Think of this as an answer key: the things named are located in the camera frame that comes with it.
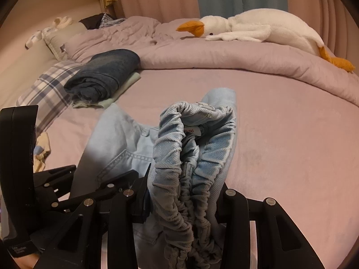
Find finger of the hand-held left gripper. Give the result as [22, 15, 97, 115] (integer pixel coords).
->
[33, 165, 77, 194]
[51, 169, 142, 211]

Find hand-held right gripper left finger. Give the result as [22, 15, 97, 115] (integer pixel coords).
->
[34, 176, 152, 269]

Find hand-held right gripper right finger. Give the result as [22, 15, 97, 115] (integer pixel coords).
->
[215, 189, 326, 269]

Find light blue pants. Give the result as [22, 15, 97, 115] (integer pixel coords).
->
[71, 88, 239, 269]

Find small pale yellow cloth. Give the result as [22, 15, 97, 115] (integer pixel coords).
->
[33, 131, 53, 172]

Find pink bed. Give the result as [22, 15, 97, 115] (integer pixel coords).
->
[0, 57, 359, 269]

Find plaid pillow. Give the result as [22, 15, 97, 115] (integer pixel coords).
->
[15, 61, 85, 134]

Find folded light green cloth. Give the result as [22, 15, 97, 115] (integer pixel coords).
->
[72, 72, 140, 109]

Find folded dark blue jeans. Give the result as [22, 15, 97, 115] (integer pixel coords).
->
[63, 49, 141, 103]

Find beige pillow with bow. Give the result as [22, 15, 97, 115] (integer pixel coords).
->
[25, 16, 88, 61]

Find pink duvet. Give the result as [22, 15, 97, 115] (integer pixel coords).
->
[64, 16, 359, 107]

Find dark clothes pile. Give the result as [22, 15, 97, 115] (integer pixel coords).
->
[79, 13, 127, 30]

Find white goose plush toy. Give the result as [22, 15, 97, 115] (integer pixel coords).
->
[176, 8, 356, 73]

